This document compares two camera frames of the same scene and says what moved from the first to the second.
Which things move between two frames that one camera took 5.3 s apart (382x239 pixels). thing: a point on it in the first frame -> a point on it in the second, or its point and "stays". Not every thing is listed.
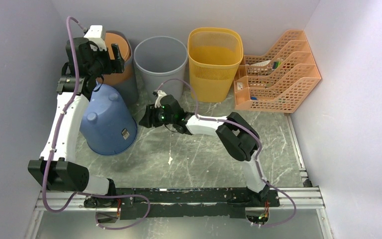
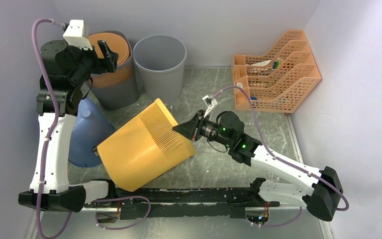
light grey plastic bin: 161,60 stays
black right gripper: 149,117 -> 192,129
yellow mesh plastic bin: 214,55 -> 145,148
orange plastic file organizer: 280,81 stays
